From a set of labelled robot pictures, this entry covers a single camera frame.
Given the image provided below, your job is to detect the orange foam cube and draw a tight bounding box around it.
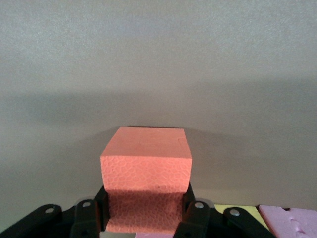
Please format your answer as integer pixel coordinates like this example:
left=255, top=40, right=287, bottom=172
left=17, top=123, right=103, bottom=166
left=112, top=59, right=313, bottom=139
left=100, top=126, right=193, bottom=234

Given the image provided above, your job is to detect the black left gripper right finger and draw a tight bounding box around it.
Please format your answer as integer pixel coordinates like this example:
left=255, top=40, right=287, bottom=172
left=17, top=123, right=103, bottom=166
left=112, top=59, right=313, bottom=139
left=173, top=184, right=273, bottom=238

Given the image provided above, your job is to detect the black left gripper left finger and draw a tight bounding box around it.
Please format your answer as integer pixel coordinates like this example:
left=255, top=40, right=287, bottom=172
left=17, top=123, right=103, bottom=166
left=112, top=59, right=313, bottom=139
left=0, top=185, right=109, bottom=238

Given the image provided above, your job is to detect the yellow foam cube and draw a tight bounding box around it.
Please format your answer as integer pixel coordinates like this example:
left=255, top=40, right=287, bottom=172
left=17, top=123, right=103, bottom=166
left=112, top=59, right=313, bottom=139
left=213, top=204, right=270, bottom=231

